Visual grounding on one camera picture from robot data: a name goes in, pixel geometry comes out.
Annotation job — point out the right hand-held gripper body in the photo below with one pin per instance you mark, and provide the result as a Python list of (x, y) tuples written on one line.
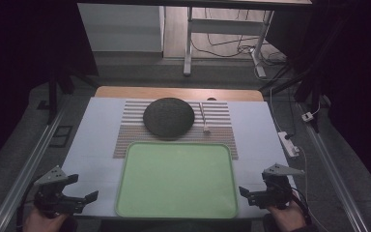
[(277, 190)]

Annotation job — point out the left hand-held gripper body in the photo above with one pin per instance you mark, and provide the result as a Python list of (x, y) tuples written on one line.
[(50, 193)]

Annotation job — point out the person's left hand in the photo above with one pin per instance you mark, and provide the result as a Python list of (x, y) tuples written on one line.
[(42, 222)]

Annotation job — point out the person's right hand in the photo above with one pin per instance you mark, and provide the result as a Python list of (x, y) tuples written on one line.
[(286, 219)]

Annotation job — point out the white power strip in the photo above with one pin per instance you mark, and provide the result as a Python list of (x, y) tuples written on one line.
[(288, 144)]

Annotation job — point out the black plug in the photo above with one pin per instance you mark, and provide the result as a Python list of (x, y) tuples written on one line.
[(289, 136)]

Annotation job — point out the striped placemat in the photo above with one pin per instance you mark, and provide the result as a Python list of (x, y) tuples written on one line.
[(222, 132)]

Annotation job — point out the green tray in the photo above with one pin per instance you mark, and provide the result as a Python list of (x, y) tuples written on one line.
[(177, 180)]

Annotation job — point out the small white adapter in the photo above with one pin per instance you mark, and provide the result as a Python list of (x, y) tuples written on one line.
[(307, 117)]

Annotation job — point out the dark grey round plate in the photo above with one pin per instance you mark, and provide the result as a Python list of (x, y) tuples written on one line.
[(168, 117)]

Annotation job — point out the wooden table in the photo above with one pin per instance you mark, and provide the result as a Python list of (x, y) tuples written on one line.
[(174, 93)]

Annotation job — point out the black curtain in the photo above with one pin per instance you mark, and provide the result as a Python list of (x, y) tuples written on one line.
[(354, 80), (19, 64)]

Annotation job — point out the white cabinet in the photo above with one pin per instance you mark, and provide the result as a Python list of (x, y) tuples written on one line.
[(122, 29)]

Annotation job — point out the aluminium rail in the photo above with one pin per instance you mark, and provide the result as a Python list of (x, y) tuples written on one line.
[(25, 174), (335, 174)]

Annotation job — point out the black rectangular frame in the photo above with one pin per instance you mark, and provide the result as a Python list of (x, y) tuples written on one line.
[(61, 136)]

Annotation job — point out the white desk frame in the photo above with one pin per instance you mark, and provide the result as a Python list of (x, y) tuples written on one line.
[(225, 26)]

